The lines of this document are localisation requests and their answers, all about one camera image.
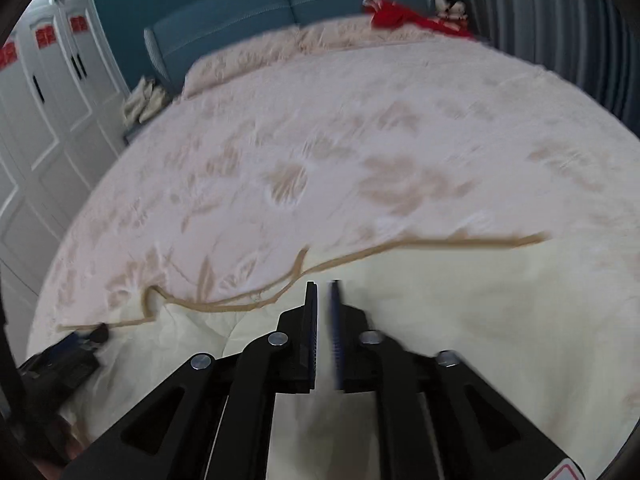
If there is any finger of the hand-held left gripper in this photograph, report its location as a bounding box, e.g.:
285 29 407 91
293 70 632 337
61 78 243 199
59 323 111 349

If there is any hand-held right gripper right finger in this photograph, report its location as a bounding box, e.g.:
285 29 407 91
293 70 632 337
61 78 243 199
327 279 587 480

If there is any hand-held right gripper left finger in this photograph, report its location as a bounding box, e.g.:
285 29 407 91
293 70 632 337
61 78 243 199
60 280 320 480

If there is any cream quilted jacket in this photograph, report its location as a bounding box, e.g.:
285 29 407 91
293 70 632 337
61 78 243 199
56 232 640 480

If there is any pile of beige clothes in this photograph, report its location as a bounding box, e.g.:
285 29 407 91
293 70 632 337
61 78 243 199
122 76 170 127

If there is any pink floral bedspread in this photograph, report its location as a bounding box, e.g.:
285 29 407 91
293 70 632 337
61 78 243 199
25 27 640 356

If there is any blue nightstand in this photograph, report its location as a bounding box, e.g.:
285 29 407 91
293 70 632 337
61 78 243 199
122 119 156 147

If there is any white wardrobe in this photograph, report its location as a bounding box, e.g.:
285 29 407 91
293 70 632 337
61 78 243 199
0 0 132 311

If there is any blue upholstered headboard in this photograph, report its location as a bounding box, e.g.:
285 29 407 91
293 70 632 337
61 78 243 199
144 0 437 93

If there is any red garment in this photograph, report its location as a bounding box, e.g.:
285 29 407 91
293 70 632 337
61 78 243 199
362 0 477 41

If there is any white plush toy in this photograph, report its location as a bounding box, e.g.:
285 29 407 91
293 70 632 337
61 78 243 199
433 0 470 24

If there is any grey-blue curtain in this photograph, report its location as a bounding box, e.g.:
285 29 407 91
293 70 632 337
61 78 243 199
454 0 640 138

